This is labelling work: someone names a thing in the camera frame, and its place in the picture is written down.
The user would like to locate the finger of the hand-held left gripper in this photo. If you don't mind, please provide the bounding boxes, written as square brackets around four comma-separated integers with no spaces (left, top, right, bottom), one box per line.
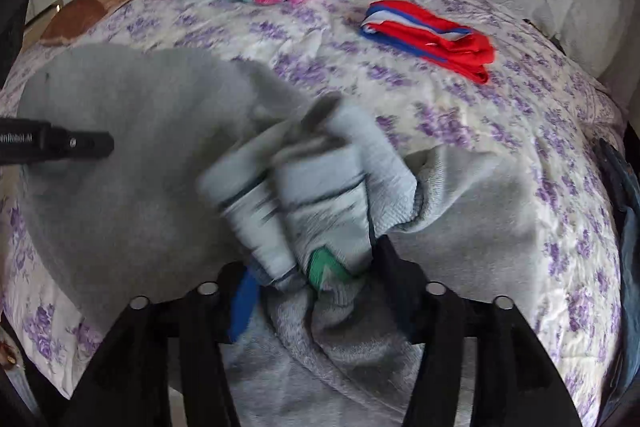
[47,124,115,160]

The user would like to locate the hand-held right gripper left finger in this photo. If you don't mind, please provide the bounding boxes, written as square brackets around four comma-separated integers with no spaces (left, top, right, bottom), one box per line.
[65,263,259,427]

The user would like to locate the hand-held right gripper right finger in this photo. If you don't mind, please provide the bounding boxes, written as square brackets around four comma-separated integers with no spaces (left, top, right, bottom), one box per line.
[369,237,571,427]

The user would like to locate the grey sweat pants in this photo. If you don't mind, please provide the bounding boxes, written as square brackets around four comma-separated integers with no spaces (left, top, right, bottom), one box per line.
[17,44,542,427]

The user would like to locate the purple floral bedspread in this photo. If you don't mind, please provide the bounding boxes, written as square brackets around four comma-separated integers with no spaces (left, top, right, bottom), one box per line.
[0,0,632,427]

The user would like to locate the blue jeans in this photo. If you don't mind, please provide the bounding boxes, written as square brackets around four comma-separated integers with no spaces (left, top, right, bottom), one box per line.
[594,138,640,413]

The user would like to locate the folded red shorts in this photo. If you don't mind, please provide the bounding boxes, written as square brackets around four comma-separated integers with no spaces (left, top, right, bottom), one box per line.
[360,0,497,86]

